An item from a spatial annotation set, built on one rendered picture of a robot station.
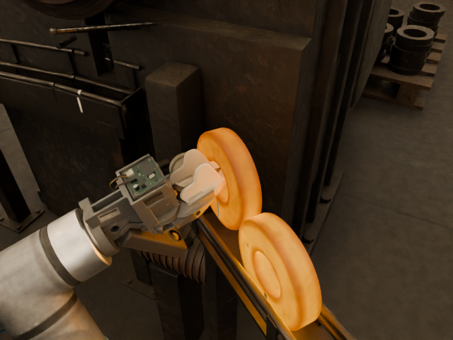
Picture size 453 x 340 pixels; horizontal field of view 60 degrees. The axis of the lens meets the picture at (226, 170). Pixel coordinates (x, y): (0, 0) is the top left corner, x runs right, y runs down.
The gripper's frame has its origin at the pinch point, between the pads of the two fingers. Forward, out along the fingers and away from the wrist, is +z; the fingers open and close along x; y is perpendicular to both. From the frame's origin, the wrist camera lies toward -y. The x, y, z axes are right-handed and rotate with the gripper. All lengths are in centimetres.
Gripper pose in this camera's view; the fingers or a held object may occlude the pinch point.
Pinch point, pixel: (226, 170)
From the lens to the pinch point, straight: 58.4
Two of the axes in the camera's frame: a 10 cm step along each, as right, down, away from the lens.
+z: 8.5, -5.0, 1.6
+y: -2.4, -6.4, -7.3
